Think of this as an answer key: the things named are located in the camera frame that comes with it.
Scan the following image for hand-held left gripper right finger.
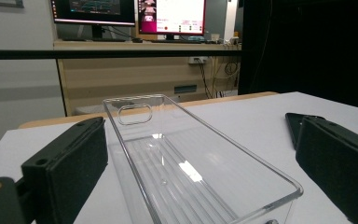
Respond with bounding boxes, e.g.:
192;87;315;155
295;116;358;224

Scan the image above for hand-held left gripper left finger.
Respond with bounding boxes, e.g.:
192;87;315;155
21;116;109;224

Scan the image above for clear plastic bin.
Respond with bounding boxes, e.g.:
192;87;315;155
102;93;304;224

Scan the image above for light wooden desk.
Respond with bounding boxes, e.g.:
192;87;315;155
52;39;242;117

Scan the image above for black keyboard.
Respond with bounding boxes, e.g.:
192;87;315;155
150;38;203;44
62;37;127;43

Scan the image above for black curtain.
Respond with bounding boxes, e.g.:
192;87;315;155
238;0;358;112

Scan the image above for dark screen monitor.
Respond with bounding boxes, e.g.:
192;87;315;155
49;0;137;40

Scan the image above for pink screen monitor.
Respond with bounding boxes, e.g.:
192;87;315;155
137;0;207;41

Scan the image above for dark desk handle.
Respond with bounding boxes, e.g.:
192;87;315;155
173;84;199;95

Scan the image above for black power cable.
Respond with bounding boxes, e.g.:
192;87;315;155
196;59;214;100

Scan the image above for white wall power outlet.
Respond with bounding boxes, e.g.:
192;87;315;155
188;56;210;65

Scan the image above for grey wall frame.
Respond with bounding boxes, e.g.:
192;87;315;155
0;0;24;9

